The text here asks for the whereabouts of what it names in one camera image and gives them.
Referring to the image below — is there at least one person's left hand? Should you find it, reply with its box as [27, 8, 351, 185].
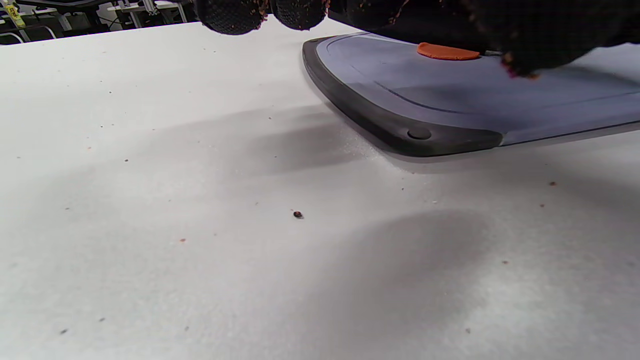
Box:
[192, 0, 640, 79]

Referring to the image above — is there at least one orange plasticine disc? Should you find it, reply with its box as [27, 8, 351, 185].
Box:
[417, 42, 481, 62]

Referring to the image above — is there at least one blue grey cutting board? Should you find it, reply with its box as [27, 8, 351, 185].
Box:
[301, 31, 640, 158]

